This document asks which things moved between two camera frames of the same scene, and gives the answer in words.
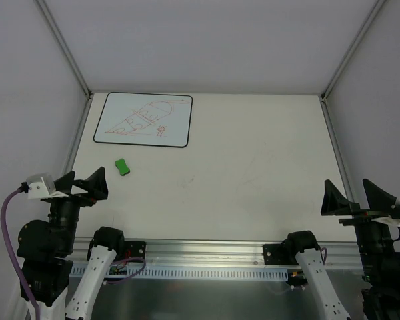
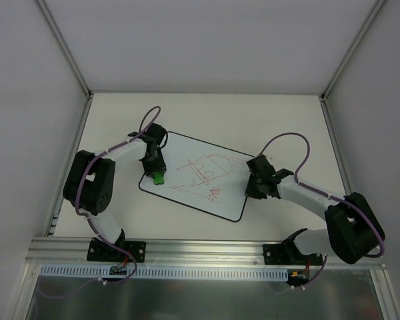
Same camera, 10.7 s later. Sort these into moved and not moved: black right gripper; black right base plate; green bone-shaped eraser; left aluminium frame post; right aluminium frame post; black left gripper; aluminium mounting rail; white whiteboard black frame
Moved: black left gripper; black right gripper; green bone-shaped eraser; white whiteboard black frame
Not moved: black right base plate; left aluminium frame post; aluminium mounting rail; right aluminium frame post
